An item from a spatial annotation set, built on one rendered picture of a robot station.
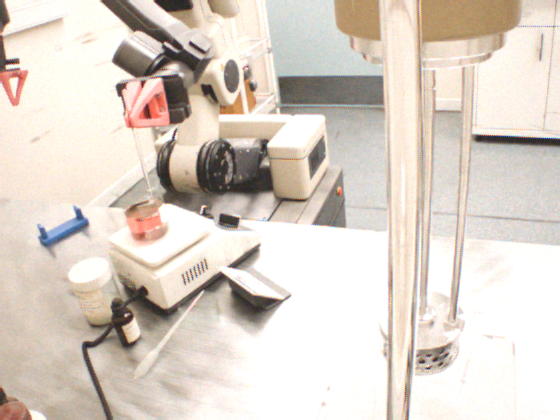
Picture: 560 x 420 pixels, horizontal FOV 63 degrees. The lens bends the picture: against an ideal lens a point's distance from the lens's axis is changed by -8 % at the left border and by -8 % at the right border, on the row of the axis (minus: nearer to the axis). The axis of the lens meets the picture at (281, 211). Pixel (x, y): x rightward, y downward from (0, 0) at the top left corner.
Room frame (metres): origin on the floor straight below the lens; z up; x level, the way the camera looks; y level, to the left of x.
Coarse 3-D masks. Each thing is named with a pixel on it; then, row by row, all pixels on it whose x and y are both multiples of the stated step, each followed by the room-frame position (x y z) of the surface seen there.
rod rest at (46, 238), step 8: (80, 208) 0.83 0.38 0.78; (80, 216) 0.83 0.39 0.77; (40, 224) 0.79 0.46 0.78; (64, 224) 0.82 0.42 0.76; (72, 224) 0.82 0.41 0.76; (80, 224) 0.82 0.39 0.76; (40, 232) 0.79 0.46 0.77; (48, 232) 0.80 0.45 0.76; (56, 232) 0.79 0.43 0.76; (64, 232) 0.79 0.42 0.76; (40, 240) 0.78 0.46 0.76; (48, 240) 0.77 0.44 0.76; (56, 240) 0.78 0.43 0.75
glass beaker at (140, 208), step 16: (112, 192) 0.59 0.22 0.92; (128, 192) 0.62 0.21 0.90; (144, 192) 0.58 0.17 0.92; (160, 192) 0.60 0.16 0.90; (128, 208) 0.58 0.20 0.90; (144, 208) 0.58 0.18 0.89; (160, 208) 0.59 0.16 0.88; (128, 224) 0.58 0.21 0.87; (144, 224) 0.58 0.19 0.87; (160, 224) 0.59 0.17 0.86; (144, 240) 0.58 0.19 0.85; (160, 240) 0.58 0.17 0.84
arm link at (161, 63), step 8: (160, 56) 0.79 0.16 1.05; (152, 64) 0.77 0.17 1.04; (160, 64) 0.80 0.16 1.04; (168, 64) 0.78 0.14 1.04; (176, 64) 0.78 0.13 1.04; (184, 64) 0.79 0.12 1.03; (152, 72) 0.77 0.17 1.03; (184, 72) 0.77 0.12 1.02; (192, 72) 0.79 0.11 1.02; (192, 80) 0.78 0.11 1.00
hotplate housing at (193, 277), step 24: (216, 240) 0.60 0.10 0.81; (240, 240) 0.63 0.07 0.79; (120, 264) 0.59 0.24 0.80; (144, 264) 0.56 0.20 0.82; (168, 264) 0.55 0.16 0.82; (192, 264) 0.57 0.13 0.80; (216, 264) 0.59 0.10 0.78; (144, 288) 0.55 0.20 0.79; (168, 288) 0.53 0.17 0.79; (192, 288) 0.56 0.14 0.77; (168, 312) 0.53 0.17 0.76
